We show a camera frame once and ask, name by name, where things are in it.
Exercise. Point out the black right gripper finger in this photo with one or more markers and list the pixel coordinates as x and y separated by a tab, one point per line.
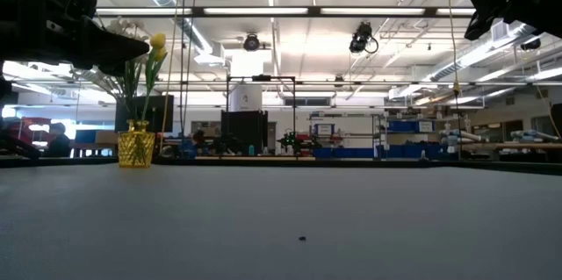
485	19

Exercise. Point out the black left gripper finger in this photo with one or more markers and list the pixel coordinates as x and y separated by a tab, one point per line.
114	45
113	69

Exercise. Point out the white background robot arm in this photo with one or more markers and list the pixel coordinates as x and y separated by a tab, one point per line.
533	135
458	135

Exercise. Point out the yellow glass vase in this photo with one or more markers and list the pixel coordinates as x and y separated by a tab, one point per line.
136	146

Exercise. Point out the white ceiling vent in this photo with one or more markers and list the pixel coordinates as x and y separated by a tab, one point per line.
500	32

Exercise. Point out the black ceiling projector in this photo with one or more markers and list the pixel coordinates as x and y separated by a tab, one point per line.
531	44

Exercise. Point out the black monitor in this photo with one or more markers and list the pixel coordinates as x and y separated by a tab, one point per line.
164	113

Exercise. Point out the person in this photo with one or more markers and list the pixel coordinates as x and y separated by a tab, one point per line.
57	139
197	139

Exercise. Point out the wooden workbench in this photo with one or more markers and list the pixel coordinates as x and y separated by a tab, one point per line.
527	145

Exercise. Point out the blue shelf bins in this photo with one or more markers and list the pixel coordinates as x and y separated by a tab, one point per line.
404	126

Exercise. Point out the white cylindrical tank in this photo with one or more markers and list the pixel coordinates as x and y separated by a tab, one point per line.
246	98

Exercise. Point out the black panel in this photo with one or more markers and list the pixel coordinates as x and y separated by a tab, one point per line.
243	126

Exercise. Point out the row of blue bins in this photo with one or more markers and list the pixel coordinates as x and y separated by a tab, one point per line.
373	152

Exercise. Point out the device with green lights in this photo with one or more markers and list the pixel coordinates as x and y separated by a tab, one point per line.
289	139

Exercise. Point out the white framed sign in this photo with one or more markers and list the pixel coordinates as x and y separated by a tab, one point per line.
324	129

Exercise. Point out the blue-grey table mat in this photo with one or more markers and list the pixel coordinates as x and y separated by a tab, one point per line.
395	218

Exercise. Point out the black overhead light rail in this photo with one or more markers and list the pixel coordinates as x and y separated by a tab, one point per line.
197	11

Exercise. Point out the black dome ceiling camera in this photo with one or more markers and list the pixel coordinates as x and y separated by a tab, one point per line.
251	43

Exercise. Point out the thin black rig frame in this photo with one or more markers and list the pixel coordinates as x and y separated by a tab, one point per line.
261	78

